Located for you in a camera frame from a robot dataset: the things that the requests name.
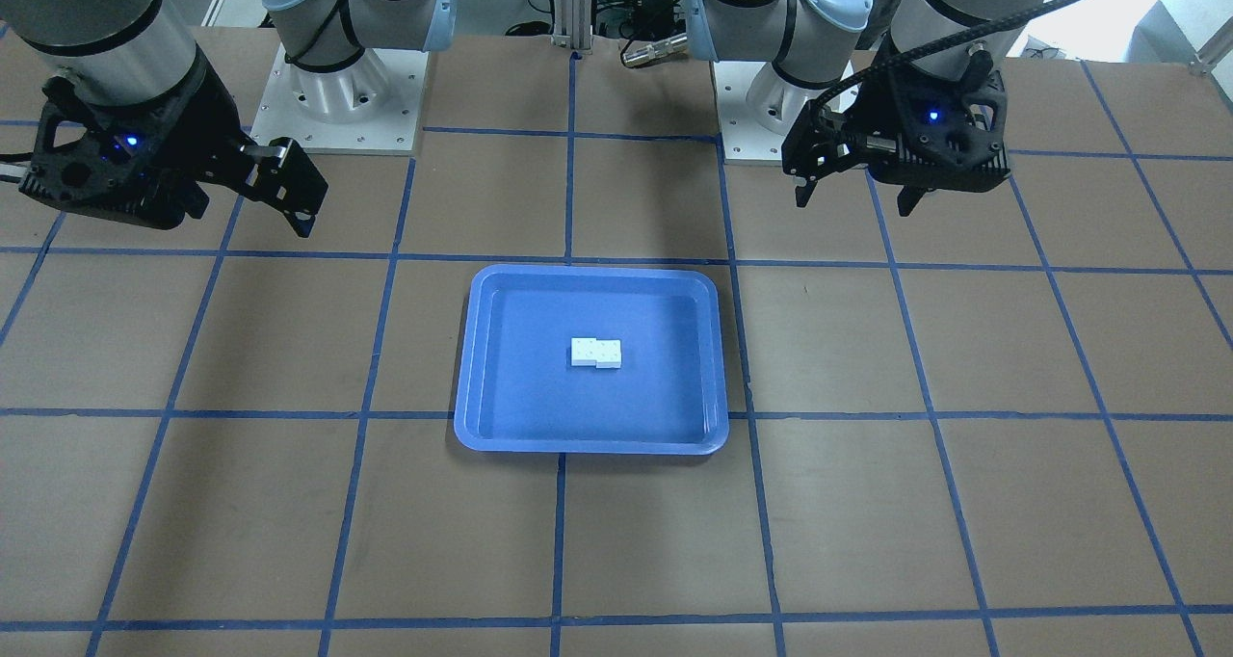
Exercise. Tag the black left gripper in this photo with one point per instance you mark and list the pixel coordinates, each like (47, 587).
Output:
(875, 108)

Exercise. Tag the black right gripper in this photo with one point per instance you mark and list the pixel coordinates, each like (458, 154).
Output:
(205, 122)

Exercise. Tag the white block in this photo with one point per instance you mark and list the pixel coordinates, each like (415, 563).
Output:
(607, 353)
(580, 351)

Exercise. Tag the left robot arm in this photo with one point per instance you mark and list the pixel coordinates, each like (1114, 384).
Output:
(810, 42)

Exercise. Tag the blue plastic tray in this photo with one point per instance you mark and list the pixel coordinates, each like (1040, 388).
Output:
(518, 394)

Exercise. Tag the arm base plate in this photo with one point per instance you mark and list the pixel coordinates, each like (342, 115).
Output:
(370, 108)
(756, 108)

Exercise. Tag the aluminium frame post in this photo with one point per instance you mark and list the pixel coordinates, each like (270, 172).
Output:
(572, 25)

